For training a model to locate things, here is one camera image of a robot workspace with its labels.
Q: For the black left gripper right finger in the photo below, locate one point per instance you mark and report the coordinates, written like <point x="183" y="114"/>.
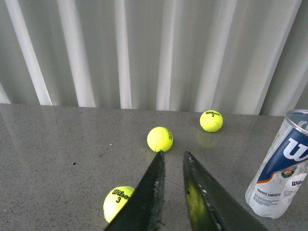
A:
<point x="210" y="206"/>

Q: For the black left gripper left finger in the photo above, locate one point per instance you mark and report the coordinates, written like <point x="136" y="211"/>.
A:
<point x="143" y="211"/>

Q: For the clear Wilson tennis ball can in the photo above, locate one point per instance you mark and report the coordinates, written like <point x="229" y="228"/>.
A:
<point x="283" y="169"/>

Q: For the plain yellow tennis ball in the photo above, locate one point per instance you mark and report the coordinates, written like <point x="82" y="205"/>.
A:
<point x="115" y="200"/>

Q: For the Head Team tennis ball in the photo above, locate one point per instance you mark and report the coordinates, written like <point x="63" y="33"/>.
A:
<point x="160" y="139"/>

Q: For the Wilson 3 tennis ball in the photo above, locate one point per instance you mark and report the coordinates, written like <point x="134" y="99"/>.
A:
<point x="211" y="121"/>

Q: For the white pleated curtain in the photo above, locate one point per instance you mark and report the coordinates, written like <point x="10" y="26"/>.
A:
<point x="233" y="56"/>

